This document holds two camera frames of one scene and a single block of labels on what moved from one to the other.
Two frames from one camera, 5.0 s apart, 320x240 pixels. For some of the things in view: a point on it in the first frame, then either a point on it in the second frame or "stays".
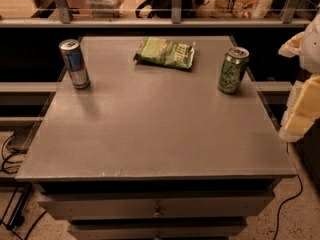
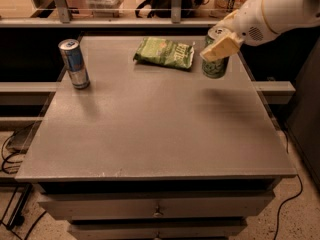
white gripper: x=311 y=50 → x=248 y=23
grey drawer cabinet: x=154 y=152 stays
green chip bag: x=165 y=52 stays
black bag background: x=160 y=3 stays
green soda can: x=229 y=81 → x=217 y=68
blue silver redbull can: x=76 y=63 stays
